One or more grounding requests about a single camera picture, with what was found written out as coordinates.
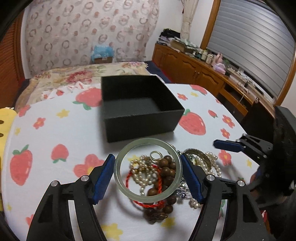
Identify pale green jade bangle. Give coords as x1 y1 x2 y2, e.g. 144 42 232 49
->
114 138 183 204

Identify red braided cord bracelet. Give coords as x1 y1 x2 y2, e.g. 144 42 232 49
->
125 164 166 208

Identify brown wooden bead bracelet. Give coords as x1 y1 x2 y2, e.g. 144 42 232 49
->
143 155 178 225

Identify gold pearl ring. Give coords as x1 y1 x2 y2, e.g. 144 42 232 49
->
149 150 164 162

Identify white pearl necklace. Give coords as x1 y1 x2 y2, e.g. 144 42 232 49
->
129 151 223 209

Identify silver crystal jewelry piece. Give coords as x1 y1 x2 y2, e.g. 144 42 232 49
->
174 177 192 200

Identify black open jewelry box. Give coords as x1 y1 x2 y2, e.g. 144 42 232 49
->
101 75 185 143

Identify long wooden cabinet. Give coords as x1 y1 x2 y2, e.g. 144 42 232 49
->
152 43 275 120

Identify gold metal bangle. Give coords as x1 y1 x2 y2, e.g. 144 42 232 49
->
183 148 212 172

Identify pink figurine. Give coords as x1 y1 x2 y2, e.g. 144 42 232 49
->
212 53 223 67

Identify strawberry print tablecloth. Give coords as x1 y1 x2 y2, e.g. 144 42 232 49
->
1 84 258 240

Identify grey window blind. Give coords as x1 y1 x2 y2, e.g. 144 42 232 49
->
207 0 295 97

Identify yellow plush toy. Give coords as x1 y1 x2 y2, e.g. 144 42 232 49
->
0 107 18 212

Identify folded clothes stack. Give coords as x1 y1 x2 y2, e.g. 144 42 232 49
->
157 28 180 46

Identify floral bed quilt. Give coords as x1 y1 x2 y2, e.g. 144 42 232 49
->
15 62 149 113

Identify wooden slatted wardrobe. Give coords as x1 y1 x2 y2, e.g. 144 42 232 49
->
0 12 25 108

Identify blue bag on box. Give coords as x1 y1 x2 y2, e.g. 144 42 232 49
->
91 46 114 64

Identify circle pattern curtain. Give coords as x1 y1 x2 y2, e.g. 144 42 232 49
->
25 0 159 75

